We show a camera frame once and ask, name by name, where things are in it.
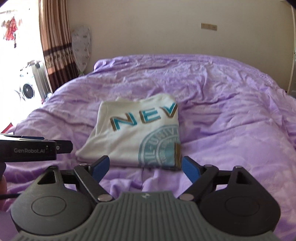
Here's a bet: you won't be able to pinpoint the white Nevada t-shirt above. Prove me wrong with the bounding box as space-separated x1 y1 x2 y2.
76 93 181 170

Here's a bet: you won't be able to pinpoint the red hanging clothes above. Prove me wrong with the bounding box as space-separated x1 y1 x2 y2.
1 16 23 48

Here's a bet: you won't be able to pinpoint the person's left hand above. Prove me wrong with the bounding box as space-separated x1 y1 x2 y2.
0 175 7 195

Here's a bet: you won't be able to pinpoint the white washing machine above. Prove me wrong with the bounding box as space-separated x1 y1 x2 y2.
15 60 52 103

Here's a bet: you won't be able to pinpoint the purple bed sheet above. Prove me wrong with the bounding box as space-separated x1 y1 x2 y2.
1 55 295 240

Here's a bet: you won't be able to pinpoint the brown patterned curtain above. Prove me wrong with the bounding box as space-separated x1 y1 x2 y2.
38 0 78 92

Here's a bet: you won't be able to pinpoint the beige wall socket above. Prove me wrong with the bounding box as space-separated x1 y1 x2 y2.
201 23 217 31

